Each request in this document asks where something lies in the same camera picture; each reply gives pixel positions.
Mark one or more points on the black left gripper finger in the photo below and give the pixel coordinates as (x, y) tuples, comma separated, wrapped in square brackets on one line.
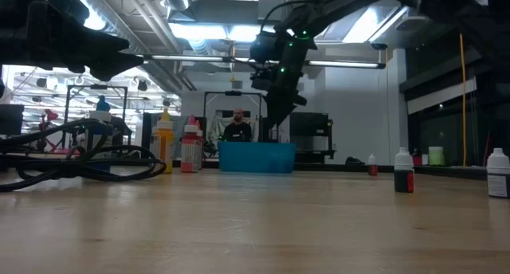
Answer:
[(67, 39), (119, 62)]

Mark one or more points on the blue plastic bin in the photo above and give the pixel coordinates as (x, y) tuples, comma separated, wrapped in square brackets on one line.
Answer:
[(257, 158)]

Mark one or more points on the large blue food coloring bottle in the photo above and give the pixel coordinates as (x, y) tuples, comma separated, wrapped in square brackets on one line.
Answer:
[(100, 115)]

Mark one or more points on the large red food coloring bottle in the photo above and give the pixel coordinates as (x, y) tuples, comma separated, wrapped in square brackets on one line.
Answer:
[(198, 124)]

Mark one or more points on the large yellow food coloring bottle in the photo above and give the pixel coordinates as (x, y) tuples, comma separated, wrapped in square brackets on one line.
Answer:
[(165, 146)]

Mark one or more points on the large pink food coloring bottle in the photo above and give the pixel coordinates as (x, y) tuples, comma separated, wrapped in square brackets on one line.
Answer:
[(190, 150)]

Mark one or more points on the small white-capped dropper bottle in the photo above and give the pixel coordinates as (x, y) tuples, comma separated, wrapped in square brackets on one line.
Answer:
[(372, 168), (403, 174), (498, 174)]

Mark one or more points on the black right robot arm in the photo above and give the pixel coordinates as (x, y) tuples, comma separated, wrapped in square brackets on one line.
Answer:
[(438, 11)]

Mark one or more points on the black equipment cart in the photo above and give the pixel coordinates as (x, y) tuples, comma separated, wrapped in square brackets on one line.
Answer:
[(311, 124)]

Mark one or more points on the person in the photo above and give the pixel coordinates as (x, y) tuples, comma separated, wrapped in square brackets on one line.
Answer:
[(238, 130)]

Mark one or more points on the white LED light bar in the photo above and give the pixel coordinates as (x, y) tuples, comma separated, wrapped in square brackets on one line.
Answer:
[(342, 63), (187, 57)]

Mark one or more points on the pink background object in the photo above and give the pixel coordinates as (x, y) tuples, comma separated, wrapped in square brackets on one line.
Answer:
[(49, 115)]

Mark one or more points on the black dome object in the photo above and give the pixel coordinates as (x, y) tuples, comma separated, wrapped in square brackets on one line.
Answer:
[(354, 161)]

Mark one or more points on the black monitor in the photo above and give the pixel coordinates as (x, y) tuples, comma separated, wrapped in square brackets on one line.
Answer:
[(10, 120)]

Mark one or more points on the red box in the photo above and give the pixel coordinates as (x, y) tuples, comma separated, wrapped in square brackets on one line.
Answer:
[(417, 160)]

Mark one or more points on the small white box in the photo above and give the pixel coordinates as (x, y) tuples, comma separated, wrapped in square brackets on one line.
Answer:
[(424, 159)]

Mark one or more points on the pale green canister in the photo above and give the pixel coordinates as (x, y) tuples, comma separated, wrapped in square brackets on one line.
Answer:
[(436, 156)]

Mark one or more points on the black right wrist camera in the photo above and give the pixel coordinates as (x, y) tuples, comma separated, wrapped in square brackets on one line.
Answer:
[(263, 47)]

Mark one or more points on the black background gantry frame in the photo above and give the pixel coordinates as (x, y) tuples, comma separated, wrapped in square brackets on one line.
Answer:
[(233, 93), (95, 87)]

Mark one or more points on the black aluminium table frame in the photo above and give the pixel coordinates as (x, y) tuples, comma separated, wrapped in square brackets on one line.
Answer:
[(338, 167)]

